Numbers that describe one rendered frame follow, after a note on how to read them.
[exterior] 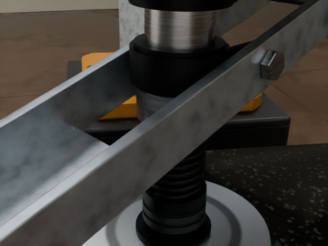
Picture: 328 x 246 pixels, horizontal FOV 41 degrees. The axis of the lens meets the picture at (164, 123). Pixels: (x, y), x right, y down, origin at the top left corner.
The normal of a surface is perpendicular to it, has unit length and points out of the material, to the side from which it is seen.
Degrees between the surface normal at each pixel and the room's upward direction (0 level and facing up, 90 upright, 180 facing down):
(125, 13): 90
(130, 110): 90
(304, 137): 0
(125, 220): 0
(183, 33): 90
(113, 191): 90
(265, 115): 0
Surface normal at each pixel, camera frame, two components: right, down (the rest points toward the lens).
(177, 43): -0.11, 0.42
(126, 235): 0.02, -0.91
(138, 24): -0.76, 0.26
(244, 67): 0.70, 0.31
